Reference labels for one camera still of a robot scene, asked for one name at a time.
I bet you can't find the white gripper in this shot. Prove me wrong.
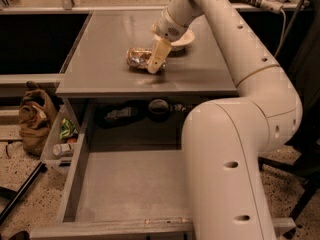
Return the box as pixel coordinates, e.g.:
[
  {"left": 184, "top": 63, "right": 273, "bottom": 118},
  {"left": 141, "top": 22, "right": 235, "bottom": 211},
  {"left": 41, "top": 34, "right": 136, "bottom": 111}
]
[{"left": 147, "top": 7, "right": 192, "bottom": 74}]

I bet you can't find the crushed orange soda can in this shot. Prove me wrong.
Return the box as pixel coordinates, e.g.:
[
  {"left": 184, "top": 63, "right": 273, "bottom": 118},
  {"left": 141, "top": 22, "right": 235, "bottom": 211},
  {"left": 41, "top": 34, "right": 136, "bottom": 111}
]
[{"left": 126, "top": 47, "right": 152, "bottom": 70}]

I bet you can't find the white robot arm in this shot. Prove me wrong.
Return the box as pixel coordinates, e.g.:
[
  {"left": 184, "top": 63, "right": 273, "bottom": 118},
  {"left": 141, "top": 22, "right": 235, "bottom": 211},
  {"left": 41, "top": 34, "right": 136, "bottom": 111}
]
[{"left": 148, "top": 0, "right": 302, "bottom": 240}]

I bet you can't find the grey drawer cabinet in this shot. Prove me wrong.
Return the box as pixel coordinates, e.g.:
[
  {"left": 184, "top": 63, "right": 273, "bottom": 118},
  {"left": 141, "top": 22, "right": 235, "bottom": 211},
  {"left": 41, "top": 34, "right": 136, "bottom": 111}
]
[{"left": 57, "top": 10, "right": 237, "bottom": 151}]

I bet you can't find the white can in bin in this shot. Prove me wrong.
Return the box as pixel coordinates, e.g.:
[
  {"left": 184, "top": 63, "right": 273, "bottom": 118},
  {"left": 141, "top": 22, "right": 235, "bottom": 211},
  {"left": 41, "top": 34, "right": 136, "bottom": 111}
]
[{"left": 52, "top": 143, "right": 74, "bottom": 157}]

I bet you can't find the open grey top drawer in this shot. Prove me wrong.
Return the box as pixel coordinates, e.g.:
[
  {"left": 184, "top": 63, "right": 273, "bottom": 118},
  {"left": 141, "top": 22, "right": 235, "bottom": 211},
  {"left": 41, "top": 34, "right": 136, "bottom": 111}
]
[{"left": 29, "top": 103, "right": 296, "bottom": 240}]

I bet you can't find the white paper bowl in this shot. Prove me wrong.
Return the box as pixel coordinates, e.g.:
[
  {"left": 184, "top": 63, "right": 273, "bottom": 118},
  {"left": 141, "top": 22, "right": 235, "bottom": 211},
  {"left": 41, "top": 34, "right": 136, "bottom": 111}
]
[{"left": 152, "top": 30, "right": 195, "bottom": 51}]

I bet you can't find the black tape roll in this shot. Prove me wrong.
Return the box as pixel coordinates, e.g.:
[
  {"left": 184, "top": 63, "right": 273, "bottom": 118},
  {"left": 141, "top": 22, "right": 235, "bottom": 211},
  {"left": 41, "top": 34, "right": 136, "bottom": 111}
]
[{"left": 148, "top": 99, "right": 170, "bottom": 115}]

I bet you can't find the green snack bag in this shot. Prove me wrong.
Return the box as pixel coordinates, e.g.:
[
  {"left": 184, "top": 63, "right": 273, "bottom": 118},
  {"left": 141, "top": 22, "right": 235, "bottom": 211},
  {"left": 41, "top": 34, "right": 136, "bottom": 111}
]
[{"left": 59, "top": 118, "right": 77, "bottom": 140}]

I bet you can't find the orange fruit in bin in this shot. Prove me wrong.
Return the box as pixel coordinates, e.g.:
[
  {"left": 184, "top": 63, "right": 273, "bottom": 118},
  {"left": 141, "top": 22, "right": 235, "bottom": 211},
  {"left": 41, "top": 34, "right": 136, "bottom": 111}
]
[{"left": 66, "top": 137, "right": 77, "bottom": 143}]

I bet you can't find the brown fabric bag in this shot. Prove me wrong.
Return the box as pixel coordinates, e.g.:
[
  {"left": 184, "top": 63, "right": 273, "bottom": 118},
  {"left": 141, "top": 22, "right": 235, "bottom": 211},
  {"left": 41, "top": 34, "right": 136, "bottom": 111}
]
[{"left": 18, "top": 81, "right": 59, "bottom": 156}]

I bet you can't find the clear plastic bin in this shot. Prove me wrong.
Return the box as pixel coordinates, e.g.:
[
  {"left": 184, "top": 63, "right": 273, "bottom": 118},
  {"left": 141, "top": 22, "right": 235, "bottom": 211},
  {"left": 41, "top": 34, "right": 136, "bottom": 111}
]
[{"left": 40, "top": 105, "right": 78, "bottom": 175}]

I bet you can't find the black metal bar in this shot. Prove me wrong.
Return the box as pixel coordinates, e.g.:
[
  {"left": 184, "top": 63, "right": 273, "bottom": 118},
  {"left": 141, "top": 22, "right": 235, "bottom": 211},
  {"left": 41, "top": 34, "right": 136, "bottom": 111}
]
[{"left": 0, "top": 162, "right": 46, "bottom": 225}]

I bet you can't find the black office chair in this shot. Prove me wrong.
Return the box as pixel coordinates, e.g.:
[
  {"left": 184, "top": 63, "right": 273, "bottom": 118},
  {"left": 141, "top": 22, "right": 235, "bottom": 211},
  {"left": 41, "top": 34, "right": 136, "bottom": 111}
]
[{"left": 261, "top": 146, "right": 320, "bottom": 240}]

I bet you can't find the white cable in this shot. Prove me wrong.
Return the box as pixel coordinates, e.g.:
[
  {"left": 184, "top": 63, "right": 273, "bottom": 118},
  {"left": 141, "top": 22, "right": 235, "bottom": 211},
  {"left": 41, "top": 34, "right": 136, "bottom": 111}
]
[{"left": 273, "top": 8, "right": 288, "bottom": 59}]

